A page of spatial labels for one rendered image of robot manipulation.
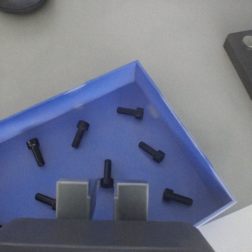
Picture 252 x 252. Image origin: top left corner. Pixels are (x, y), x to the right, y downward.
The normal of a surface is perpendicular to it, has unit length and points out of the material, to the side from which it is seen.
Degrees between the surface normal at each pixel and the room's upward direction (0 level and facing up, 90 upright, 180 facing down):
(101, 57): 0
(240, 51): 0
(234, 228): 0
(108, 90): 90
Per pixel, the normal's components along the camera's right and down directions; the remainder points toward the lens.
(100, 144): 0.04, -0.45
